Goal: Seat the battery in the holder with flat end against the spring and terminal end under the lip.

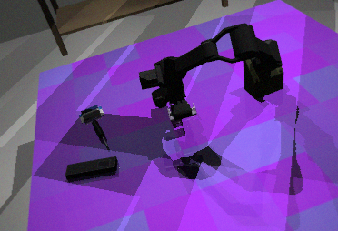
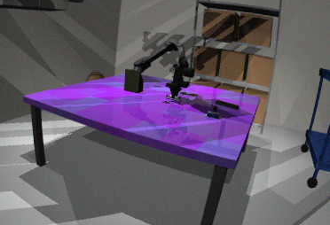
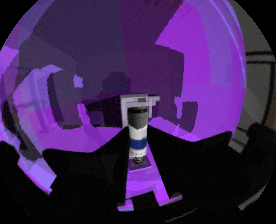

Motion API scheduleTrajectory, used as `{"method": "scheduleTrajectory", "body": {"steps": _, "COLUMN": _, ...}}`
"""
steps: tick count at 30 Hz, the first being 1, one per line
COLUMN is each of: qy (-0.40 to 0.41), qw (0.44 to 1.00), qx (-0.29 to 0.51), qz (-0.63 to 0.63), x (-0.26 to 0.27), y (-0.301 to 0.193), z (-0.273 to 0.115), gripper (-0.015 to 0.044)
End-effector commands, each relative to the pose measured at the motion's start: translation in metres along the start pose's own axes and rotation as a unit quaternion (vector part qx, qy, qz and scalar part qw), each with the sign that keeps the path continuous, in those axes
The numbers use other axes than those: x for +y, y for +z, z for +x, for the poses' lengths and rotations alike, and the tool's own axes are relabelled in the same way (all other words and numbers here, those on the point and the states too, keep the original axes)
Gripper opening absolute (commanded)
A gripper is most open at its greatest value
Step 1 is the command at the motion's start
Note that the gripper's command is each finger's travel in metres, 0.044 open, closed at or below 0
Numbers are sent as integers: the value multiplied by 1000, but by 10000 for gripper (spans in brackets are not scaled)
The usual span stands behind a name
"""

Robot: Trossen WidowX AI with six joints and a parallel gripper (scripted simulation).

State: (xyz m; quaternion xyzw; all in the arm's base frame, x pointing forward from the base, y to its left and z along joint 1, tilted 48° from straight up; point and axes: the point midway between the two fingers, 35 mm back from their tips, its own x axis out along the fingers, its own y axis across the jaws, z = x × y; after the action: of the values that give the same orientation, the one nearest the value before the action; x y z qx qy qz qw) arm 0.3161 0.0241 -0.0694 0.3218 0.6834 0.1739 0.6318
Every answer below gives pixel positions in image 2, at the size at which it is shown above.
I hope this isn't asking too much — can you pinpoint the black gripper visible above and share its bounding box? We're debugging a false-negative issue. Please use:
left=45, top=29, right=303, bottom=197
left=166, top=74, right=186, bottom=98

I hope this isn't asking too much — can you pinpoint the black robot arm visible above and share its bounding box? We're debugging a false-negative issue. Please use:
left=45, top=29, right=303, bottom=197
left=133, top=39, right=195, bottom=88

